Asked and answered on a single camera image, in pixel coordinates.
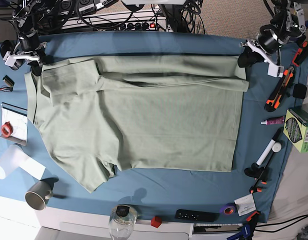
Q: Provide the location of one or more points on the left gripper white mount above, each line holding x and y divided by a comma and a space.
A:
263, 48

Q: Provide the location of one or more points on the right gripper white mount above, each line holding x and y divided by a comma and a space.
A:
32, 51

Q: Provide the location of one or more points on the light green T-shirt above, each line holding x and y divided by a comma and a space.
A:
98, 113

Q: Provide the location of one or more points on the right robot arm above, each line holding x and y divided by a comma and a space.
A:
25, 17

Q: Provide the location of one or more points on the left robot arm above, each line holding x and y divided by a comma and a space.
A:
288, 25

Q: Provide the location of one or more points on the small black battery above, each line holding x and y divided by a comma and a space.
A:
8, 81

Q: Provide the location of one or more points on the black computer mouse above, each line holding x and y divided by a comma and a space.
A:
7, 53

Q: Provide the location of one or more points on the orange black utility knife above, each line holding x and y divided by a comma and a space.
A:
276, 97

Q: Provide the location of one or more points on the white notepad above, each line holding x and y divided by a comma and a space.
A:
17, 116

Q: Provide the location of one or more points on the orange black clamp upper right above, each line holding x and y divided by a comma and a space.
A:
301, 54

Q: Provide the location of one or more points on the orange black clamp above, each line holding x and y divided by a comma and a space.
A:
259, 174
301, 54

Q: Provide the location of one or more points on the black square pad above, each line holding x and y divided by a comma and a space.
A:
299, 91

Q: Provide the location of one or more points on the red tape roll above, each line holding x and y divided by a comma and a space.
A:
6, 129

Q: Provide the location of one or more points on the purple glue tube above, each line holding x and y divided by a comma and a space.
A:
273, 121

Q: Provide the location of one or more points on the green cardboard box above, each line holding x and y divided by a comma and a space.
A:
296, 128

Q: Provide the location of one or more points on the white black marker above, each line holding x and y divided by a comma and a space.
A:
268, 148

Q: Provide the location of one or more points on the white round cap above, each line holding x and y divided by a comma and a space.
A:
276, 147

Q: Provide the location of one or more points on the blue table cloth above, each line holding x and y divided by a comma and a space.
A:
159, 192

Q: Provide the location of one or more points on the orange black clamp lower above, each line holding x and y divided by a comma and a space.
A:
259, 174

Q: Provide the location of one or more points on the grey ceramic mug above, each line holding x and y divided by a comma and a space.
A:
38, 195

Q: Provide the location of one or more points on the white paper card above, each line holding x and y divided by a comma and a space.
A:
245, 204

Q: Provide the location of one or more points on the purple tape roll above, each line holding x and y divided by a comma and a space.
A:
228, 209

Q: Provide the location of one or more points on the orange clamp near card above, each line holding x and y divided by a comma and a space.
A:
249, 218

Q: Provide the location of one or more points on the black remote control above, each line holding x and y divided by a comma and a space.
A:
196, 216

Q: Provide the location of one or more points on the blue clamp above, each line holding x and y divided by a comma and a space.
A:
246, 231

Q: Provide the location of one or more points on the clear glass jar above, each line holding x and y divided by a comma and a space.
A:
122, 220

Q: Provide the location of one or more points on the red cube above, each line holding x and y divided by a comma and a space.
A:
156, 222

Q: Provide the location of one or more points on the white power strip red switch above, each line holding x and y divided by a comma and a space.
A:
132, 26

